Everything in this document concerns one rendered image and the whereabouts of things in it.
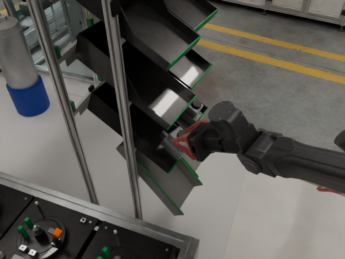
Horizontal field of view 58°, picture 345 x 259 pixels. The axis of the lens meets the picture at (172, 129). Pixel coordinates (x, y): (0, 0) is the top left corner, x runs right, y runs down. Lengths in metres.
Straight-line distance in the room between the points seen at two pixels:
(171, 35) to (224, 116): 0.21
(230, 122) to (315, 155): 0.16
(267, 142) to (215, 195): 0.61
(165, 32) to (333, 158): 0.41
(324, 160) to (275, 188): 0.76
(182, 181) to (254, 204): 0.32
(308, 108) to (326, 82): 0.50
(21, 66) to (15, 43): 0.10
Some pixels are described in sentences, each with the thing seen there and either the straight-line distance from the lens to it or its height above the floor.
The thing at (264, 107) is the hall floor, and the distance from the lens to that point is 3.02.
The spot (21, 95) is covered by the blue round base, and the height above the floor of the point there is 0.99.
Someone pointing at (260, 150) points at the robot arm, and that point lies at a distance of 0.63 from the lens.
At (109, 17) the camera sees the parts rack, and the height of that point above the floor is 1.60.
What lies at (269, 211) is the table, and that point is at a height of 0.86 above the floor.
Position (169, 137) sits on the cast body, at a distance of 0.80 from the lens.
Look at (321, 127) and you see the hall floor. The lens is 2.98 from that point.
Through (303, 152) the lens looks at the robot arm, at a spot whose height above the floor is 1.46.
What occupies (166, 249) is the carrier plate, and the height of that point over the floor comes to 0.97.
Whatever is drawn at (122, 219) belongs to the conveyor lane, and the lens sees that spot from 1.04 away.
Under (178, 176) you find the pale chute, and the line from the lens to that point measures 1.03.
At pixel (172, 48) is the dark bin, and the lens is 0.67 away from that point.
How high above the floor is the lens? 1.85
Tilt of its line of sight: 44 degrees down
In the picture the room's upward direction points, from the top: straight up
